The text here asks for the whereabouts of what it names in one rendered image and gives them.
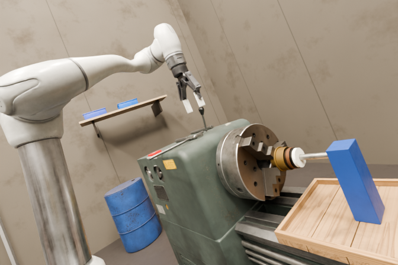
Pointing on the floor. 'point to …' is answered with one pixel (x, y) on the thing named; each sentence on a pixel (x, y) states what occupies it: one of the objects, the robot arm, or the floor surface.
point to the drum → (133, 215)
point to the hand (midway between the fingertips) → (195, 107)
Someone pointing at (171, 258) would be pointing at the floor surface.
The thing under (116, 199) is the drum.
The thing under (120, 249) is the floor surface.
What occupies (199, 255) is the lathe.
